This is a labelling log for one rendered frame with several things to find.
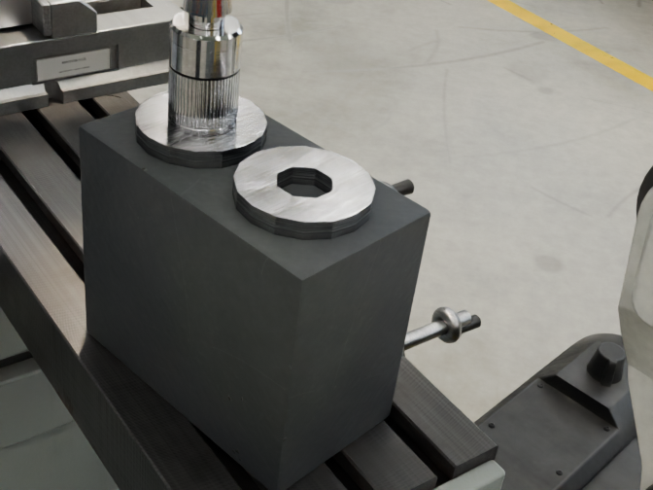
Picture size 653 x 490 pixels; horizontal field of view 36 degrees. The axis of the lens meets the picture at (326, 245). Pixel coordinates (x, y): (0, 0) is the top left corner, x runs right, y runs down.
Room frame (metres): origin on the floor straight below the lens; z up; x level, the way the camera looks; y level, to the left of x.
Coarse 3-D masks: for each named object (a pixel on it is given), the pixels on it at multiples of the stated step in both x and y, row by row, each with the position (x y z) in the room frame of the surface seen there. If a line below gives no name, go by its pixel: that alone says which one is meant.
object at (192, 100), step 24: (240, 48) 0.60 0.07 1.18; (168, 72) 0.59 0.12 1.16; (192, 72) 0.58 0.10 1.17; (216, 72) 0.58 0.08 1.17; (168, 96) 0.59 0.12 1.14; (192, 96) 0.58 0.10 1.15; (216, 96) 0.58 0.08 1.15; (168, 120) 0.59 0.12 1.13; (192, 120) 0.58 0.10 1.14; (216, 120) 0.58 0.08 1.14
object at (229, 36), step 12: (180, 24) 0.59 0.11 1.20; (228, 24) 0.60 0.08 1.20; (240, 24) 0.60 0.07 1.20; (180, 36) 0.58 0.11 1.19; (192, 36) 0.58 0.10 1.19; (204, 36) 0.58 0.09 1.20; (216, 36) 0.58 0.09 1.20; (228, 36) 0.58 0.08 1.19; (240, 36) 0.59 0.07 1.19; (192, 48) 0.58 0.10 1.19; (204, 48) 0.58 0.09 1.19; (216, 48) 0.58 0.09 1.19; (228, 48) 0.58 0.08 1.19
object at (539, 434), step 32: (576, 352) 1.04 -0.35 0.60; (608, 352) 0.99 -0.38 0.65; (544, 384) 0.98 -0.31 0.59; (576, 384) 0.97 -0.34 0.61; (608, 384) 0.97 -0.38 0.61; (512, 416) 0.91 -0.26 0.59; (544, 416) 0.92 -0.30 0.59; (576, 416) 0.93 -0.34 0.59; (608, 416) 0.93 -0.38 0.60; (512, 448) 0.86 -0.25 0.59; (544, 448) 0.87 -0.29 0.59; (576, 448) 0.87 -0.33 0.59; (608, 448) 0.89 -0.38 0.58; (512, 480) 0.81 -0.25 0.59; (544, 480) 0.82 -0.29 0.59; (576, 480) 0.83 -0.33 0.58; (608, 480) 0.85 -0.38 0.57
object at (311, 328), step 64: (128, 128) 0.59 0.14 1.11; (256, 128) 0.59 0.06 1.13; (128, 192) 0.55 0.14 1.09; (192, 192) 0.53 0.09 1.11; (256, 192) 0.52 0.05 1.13; (320, 192) 0.55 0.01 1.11; (384, 192) 0.56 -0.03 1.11; (128, 256) 0.55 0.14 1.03; (192, 256) 0.51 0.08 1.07; (256, 256) 0.48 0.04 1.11; (320, 256) 0.48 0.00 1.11; (384, 256) 0.51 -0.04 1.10; (128, 320) 0.55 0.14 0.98; (192, 320) 0.51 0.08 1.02; (256, 320) 0.47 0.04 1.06; (320, 320) 0.47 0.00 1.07; (384, 320) 0.52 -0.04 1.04; (192, 384) 0.51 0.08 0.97; (256, 384) 0.47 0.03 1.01; (320, 384) 0.47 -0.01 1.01; (384, 384) 0.53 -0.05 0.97; (256, 448) 0.47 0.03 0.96; (320, 448) 0.48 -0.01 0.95
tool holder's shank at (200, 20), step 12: (192, 0) 0.59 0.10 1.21; (204, 0) 0.58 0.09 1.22; (216, 0) 0.59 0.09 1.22; (228, 0) 0.60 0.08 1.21; (192, 12) 0.58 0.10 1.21; (204, 12) 0.58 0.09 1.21; (216, 12) 0.59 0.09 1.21; (228, 12) 0.59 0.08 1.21; (192, 24) 0.59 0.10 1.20; (204, 24) 0.59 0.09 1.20; (216, 24) 0.59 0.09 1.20
